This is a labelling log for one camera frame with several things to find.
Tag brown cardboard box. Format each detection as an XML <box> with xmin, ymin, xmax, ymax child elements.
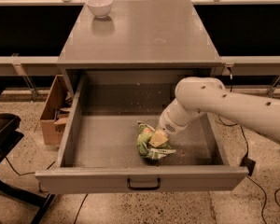
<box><xmin>40</xmin><ymin>75</ymin><xmax>72</xmax><ymax>145</ymax></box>

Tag grey open top drawer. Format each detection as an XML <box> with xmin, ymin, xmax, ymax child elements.
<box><xmin>35</xmin><ymin>69</ymin><xmax>248</xmax><ymax>194</ymax></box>

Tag black power cable right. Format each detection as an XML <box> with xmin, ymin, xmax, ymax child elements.
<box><xmin>217</xmin><ymin>66</ymin><xmax>269</xmax><ymax>224</ymax></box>

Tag white ceramic bowl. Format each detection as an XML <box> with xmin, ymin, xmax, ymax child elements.
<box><xmin>86</xmin><ymin>0</ymin><xmax>113</xmax><ymax>18</ymax></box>

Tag black drawer handle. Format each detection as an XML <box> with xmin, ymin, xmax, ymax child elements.
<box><xmin>127</xmin><ymin>178</ymin><xmax>161</xmax><ymax>191</ymax></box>

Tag black floor cable left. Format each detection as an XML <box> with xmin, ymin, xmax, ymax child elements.
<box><xmin>4</xmin><ymin>156</ymin><xmax>57</xmax><ymax>177</ymax></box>

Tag grey wall rail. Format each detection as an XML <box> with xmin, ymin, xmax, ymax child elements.
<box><xmin>0</xmin><ymin>56</ymin><xmax>280</xmax><ymax>76</ymax></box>

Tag grey cabinet counter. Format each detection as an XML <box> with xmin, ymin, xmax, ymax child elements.
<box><xmin>58</xmin><ymin>0</ymin><xmax>221</xmax><ymax>92</ymax></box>

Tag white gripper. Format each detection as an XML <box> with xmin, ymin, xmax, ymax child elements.
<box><xmin>149</xmin><ymin>99</ymin><xmax>203</xmax><ymax>147</ymax></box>

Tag green jalapeno chip bag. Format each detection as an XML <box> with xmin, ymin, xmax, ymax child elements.
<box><xmin>136</xmin><ymin>121</ymin><xmax>175</xmax><ymax>161</ymax></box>

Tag black chair frame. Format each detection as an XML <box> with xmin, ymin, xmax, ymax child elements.
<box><xmin>0</xmin><ymin>88</ymin><xmax>54</xmax><ymax>224</ymax></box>

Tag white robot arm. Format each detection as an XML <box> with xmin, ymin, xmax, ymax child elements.
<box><xmin>157</xmin><ymin>77</ymin><xmax>280</xmax><ymax>144</ymax></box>

